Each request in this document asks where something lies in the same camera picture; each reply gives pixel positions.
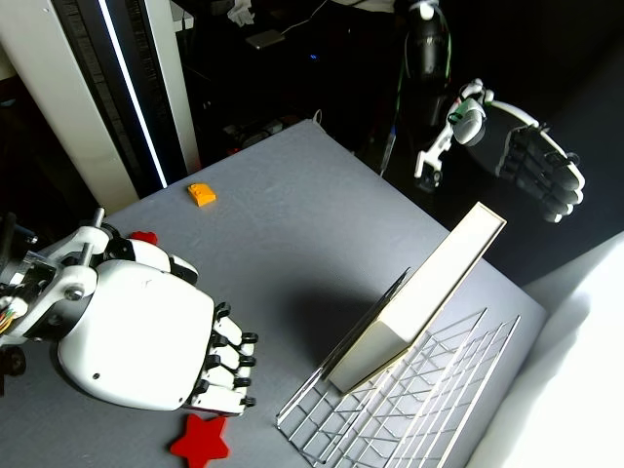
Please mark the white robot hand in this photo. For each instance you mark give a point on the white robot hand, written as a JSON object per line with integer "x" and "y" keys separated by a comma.
{"x": 141, "y": 336}
{"x": 531, "y": 161}

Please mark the beige paperback book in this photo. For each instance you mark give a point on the beige paperback book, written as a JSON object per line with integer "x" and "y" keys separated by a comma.
{"x": 429, "y": 292}

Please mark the red toy block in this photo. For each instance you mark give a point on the red toy block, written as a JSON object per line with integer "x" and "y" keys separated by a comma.
{"x": 144, "y": 237}

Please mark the red star block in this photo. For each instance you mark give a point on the red star block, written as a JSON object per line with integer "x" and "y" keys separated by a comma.
{"x": 200, "y": 441}

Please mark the orange toy block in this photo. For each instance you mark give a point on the orange toy block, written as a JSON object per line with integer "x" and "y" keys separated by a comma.
{"x": 201, "y": 194}

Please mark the white curtain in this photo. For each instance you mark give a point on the white curtain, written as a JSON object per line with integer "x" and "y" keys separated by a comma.
{"x": 575, "y": 390}

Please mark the black power strip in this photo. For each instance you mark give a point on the black power strip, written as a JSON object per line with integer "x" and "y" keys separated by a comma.
{"x": 253, "y": 129}

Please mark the white black robot column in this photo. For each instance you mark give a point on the white black robot column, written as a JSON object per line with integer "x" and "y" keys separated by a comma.
{"x": 49, "y": 88}

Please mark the grey flat device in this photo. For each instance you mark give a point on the grey flat device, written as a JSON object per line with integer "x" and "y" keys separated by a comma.
{"x": 264, "y": 39}

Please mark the crumpled white paper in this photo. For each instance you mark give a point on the crumpled white paper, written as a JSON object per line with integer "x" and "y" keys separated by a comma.
{"x": 241, "y": 12}

